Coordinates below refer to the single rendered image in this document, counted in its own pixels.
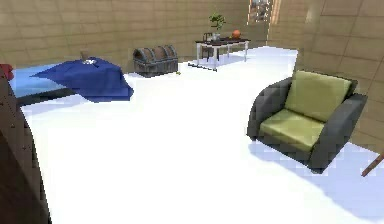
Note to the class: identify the small white figure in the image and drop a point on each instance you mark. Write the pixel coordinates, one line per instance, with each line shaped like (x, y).
(89, 61)

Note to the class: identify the dark brown wooden cupboard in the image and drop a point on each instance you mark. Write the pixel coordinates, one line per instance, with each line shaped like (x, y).
(16, 160)

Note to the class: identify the green potted house plant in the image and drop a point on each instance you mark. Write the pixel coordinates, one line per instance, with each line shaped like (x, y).
(217, 22)

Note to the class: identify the dark wooden treasure chest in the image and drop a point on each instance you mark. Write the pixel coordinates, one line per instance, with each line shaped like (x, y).
(156, 61)

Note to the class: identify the framed wall picture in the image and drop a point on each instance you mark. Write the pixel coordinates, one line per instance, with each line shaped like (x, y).
(259, 10)

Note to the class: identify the brown wooden stick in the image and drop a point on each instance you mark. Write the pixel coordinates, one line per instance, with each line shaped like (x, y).
(372, 165)

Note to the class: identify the dark top table white legs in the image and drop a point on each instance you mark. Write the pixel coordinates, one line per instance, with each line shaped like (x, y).
(221, 42)

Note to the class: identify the bed with blue blanket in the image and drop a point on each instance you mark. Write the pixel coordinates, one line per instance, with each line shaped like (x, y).
(86, 78)

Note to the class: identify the grey armchair with green cushions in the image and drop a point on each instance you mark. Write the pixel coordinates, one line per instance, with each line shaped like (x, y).
(300, 116)

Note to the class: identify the red pillow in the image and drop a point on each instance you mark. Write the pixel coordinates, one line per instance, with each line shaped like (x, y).
(6, 70)

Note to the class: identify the orange ball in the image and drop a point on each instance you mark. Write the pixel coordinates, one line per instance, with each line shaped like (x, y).
(236, 33)

